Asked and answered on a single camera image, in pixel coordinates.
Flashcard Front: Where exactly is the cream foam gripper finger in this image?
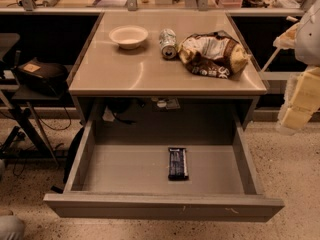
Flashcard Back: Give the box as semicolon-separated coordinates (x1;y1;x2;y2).
273;24;298;50
276;66;320;135

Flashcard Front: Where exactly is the dark blue rxbar wrapper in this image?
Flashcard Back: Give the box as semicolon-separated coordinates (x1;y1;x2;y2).
168;147;189;181

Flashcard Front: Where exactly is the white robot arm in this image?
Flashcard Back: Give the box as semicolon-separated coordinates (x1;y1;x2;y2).
273;0;320;135

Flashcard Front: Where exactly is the open grey top drawer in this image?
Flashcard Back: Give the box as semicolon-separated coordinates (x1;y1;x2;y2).
43;98;285;223

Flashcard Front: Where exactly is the grey counter cabinet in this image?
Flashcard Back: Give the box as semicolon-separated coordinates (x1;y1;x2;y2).
69;9;266;121

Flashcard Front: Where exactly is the crumpled brown chip bag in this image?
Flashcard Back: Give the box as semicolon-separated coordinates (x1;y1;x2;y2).
178;31;250;79

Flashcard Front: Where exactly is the green white soda can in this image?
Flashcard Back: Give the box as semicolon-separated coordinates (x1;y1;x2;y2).
159;28;177;60

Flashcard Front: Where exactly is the white paper bowl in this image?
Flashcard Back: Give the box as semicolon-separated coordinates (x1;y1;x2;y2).
109;25;148;50

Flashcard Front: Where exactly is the black bag with label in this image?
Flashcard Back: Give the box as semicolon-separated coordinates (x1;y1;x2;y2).
15;58;68;96

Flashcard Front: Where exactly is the dark side table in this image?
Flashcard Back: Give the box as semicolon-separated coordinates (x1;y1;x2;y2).
0;33;68;167

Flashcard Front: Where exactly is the tan shoe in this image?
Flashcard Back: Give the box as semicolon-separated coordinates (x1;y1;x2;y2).
0;210;26;240

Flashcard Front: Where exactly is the white cane with handle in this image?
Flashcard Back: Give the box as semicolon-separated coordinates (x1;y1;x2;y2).
261;16;299;72

